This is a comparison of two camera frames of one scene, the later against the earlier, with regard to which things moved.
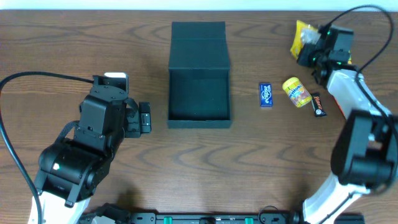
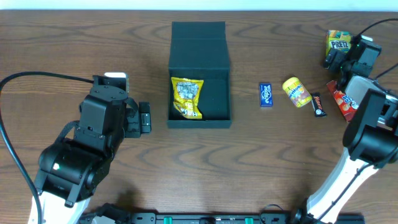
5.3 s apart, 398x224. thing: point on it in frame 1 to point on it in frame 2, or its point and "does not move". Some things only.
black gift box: x=199 y=75 does not move
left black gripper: x=144 y=118 does not move
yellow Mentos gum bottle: x=296 y=92 does not move
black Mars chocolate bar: x=317 y=105 does not move
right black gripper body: x=306 y=54 to x=334 y=58
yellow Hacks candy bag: x=305 y=33 to x=186 y=93
